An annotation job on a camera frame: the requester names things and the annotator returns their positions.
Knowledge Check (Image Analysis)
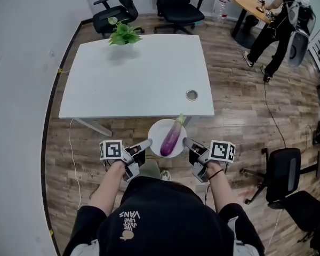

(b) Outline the purple eggplant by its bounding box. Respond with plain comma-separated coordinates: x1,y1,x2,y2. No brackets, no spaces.
159,113,188,157

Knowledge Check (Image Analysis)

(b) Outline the white round plate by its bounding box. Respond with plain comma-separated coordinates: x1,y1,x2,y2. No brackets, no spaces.
147,118,188,158

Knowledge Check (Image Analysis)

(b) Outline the person's right forearm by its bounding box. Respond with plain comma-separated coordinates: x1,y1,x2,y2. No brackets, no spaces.
206,161,230,213

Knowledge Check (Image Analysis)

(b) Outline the white table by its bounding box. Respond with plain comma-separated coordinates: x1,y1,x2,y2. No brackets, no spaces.
58,34,215,138

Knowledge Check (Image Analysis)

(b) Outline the person's green trouser leg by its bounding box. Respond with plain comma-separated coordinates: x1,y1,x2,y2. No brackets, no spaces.
138,159,161,180

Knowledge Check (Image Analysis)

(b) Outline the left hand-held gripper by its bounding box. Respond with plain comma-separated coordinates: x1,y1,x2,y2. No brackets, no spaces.
99,139,154,183

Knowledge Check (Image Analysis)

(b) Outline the green potted plant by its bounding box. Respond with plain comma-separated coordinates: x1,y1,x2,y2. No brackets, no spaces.
107,16,144,46

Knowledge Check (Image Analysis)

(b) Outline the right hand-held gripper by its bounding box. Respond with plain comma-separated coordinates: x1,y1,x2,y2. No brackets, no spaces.
182,137,236,184

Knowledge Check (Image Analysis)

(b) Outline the black floor cable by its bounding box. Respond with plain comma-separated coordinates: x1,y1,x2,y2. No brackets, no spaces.
263,75,288,149

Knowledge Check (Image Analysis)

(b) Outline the person's black shirt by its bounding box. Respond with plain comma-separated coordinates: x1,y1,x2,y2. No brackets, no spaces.
62,175,265,256

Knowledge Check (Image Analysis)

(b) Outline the black wrist band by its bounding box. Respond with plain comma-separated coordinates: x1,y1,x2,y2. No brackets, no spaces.
208,169,225,180

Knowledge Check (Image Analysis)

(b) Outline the white floor cable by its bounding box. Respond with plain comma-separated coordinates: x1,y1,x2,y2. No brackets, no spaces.
68,118,83,211

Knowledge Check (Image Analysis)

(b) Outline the clear water bottle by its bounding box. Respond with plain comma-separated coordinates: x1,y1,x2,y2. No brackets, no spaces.
215,0,230,21

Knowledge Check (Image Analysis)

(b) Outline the black office chair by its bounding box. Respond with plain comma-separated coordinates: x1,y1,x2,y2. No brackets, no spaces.
153,0,212,35
92,0,145,36
242,147,320,211
282,190,320,256

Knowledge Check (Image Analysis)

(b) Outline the round wooden table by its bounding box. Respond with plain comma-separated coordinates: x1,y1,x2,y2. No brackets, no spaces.
229,0,278,50

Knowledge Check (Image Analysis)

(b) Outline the person's left forearm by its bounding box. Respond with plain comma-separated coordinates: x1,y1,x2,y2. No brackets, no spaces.
87,159,129,213

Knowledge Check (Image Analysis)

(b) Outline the grey office chair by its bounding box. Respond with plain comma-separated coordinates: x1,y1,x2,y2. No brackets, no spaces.
286,0,317,68

